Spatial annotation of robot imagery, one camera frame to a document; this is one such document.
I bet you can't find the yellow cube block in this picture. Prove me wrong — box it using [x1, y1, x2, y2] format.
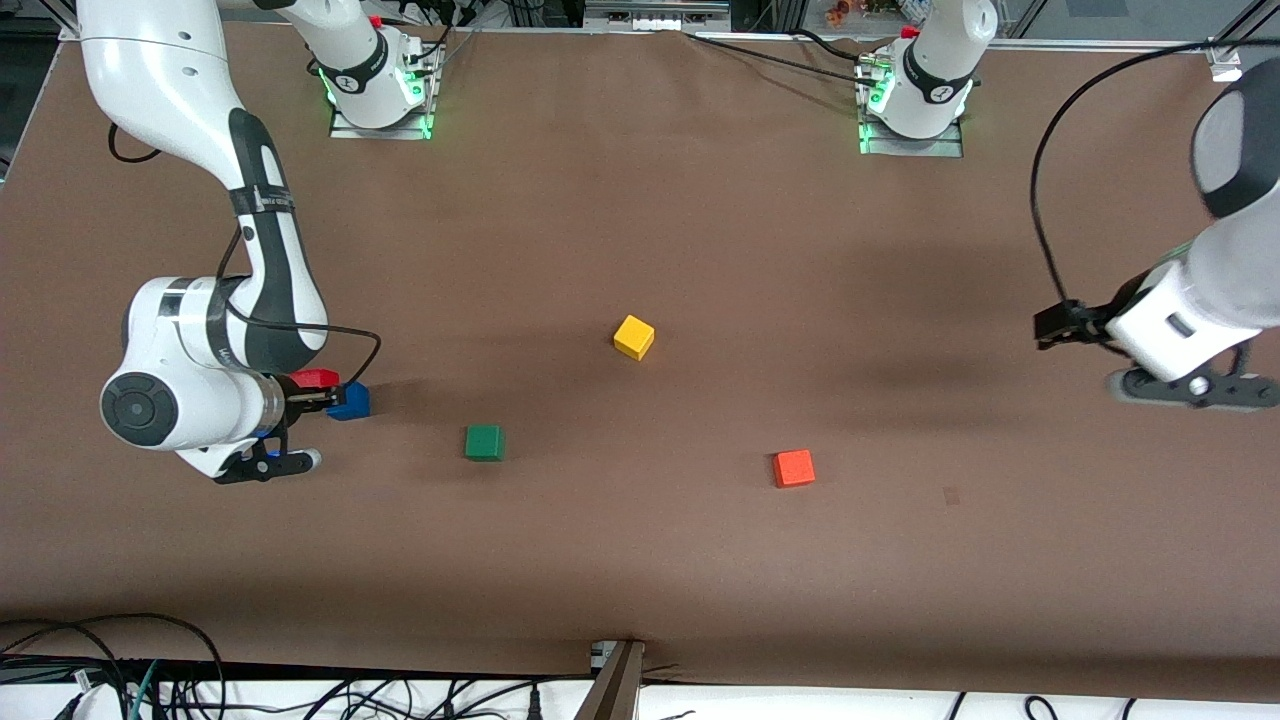
[613, 314, 656, 362]

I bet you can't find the brown table mat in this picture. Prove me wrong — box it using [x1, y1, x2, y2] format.
[0, 18, 1280, 703]

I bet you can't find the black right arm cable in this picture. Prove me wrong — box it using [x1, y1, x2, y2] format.
[107, 125, 384, 387]

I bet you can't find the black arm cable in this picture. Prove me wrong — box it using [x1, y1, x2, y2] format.
[1031, 40, 1280, 313]
[107, 125, 384, 387]

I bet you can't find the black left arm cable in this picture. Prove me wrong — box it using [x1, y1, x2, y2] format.
[1031, 40, 1280, 313]

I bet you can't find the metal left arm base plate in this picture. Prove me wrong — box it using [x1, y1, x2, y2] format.
[857, 60, 967, 159]

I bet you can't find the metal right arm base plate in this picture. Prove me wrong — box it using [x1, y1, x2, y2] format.
[329, 45, 442, 141]

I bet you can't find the aluminium table rail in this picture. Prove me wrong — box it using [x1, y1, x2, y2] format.
[1000, 38, 1211, 55]

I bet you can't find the black looping floor cable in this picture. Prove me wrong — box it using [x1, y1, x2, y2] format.
[0, 612, 228, 720]

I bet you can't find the green floor cable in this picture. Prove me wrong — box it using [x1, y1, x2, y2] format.
[128, 660, 160, 720]

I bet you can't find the short black cable on mat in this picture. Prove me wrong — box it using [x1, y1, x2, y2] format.
[794, 28, 867, 61]

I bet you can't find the long black cable on mat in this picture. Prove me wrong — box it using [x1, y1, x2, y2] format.
[683, 32, 873, 80]

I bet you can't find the metal camera mount pole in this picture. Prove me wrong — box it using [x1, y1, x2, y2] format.
[575, 640, 647, 720]

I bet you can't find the aluminium frame with sockets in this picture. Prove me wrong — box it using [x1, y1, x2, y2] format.
[583, 0, 733, 33]

